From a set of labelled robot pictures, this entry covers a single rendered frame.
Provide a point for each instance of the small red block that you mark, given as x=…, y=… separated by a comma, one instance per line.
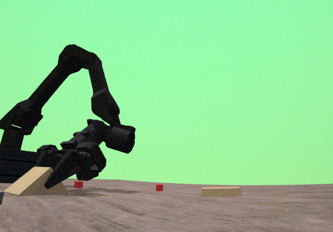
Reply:
x=78, y=184
x=159, y=187

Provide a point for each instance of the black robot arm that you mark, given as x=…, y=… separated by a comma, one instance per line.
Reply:
x=27, y=114

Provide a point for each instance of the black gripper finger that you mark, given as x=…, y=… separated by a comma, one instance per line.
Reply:
x=70, y=164
x=45, y=160

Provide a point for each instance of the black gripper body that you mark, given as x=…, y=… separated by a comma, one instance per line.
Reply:
x=86, y=143

